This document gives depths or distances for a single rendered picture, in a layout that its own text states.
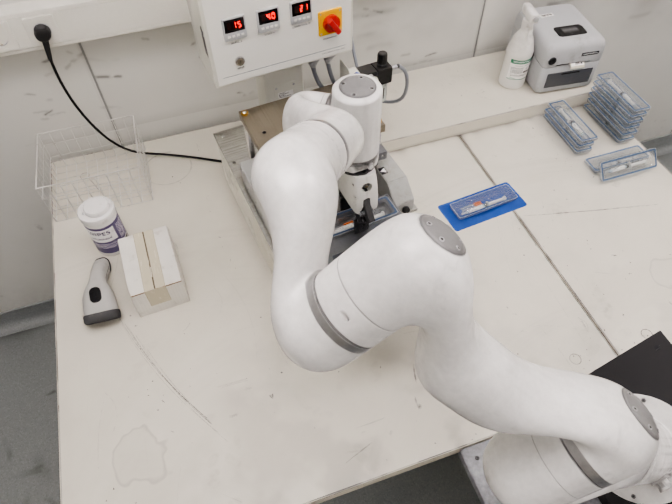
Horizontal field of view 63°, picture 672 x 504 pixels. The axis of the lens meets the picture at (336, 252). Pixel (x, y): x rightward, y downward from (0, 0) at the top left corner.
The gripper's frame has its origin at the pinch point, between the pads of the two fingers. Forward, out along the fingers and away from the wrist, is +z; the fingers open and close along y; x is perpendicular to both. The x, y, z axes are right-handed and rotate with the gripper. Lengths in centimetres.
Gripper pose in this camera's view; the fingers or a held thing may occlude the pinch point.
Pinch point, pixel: (354, 214)
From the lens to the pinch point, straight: 114.4
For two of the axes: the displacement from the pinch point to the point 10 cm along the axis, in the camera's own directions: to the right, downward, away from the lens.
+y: -4.3, -7.2, 5.5
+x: -9.1, 3.4, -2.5
